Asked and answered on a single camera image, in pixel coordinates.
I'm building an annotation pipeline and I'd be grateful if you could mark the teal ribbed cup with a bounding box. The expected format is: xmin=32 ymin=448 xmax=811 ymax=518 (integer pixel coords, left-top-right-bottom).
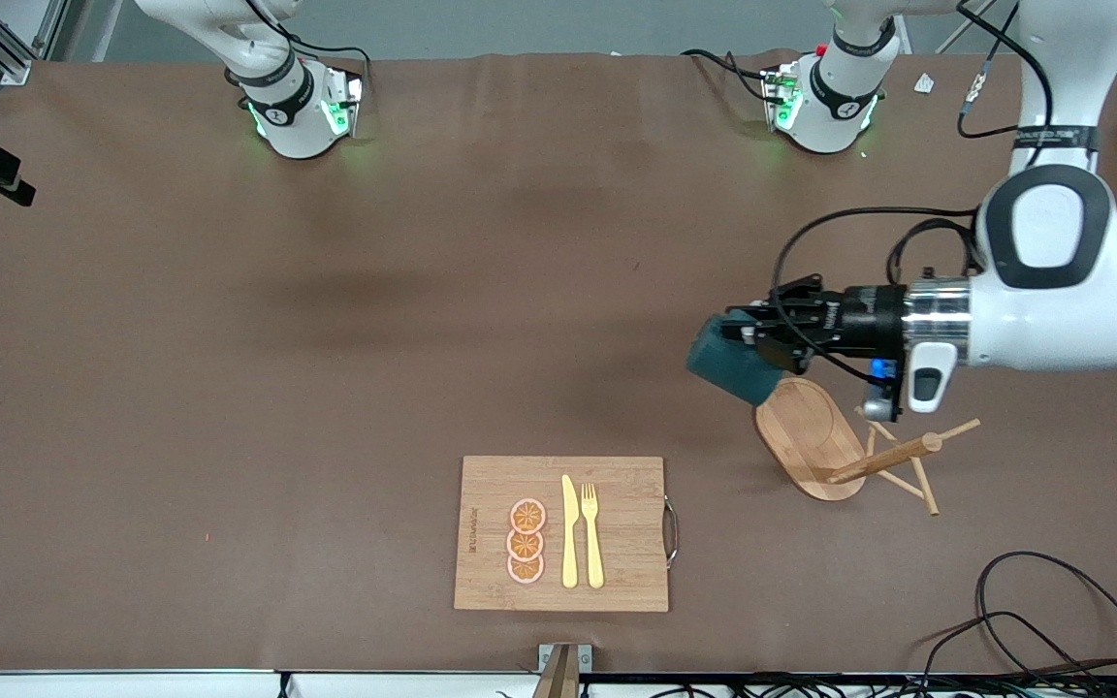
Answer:
xmin=685 ymin=310 xmax=784 ymax=408

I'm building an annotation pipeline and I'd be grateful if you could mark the wooden cup rack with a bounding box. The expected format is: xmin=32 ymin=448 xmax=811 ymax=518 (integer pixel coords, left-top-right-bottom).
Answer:
xmin=754 ymin=377 xmax=981 ymax=517

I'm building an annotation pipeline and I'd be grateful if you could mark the bamboo cutting board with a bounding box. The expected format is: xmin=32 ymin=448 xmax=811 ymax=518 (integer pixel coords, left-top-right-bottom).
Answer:
xmin=453 ymin=456 xmax=681 ymax=614

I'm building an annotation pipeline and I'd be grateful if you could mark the yellow plastic fork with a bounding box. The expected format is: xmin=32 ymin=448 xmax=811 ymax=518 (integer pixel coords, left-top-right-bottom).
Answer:
xmin=581 ymin=483 xmax=606 ymax=589

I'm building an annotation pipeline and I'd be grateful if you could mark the yellow plastic knife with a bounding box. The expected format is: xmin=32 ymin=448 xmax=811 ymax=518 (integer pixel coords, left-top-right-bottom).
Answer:
xmin=560 ymin=474 xmax=580 ymax=589

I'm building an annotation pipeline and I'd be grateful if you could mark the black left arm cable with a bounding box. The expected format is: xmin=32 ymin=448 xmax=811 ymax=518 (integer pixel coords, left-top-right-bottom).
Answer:
xmin=770 ymin=204 xmax=986 ymax=381

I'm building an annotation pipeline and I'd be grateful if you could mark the black left base cable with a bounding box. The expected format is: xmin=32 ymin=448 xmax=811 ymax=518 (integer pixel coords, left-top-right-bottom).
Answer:
xmin=681 ymin=48 xmax=775 ymax=103

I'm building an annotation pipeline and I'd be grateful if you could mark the black base cable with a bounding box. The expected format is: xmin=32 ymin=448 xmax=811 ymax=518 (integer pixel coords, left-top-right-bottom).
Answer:
xmin=681 ymin=48 xmax=775 ymax=103
xmin=272 ymin=34 xmax=372 ymax=98

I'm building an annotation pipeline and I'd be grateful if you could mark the black table cable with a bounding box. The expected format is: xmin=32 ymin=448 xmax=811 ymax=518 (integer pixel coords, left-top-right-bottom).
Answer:
xmin=912 ymin=611 xmax=1088 ymax=680
xmin=975 ymin=551 xmax=1117 ymax=680

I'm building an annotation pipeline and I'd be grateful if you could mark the black right base cable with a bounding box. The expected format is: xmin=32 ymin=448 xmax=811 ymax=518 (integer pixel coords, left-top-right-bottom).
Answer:
xmin=272 ymin=34 xmax=372 ymax=98

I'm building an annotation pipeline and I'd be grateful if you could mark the metal table edge bracket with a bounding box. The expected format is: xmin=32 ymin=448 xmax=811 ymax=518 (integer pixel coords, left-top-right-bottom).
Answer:
xmin=531 ymin=643 xmax=593 ymax=698

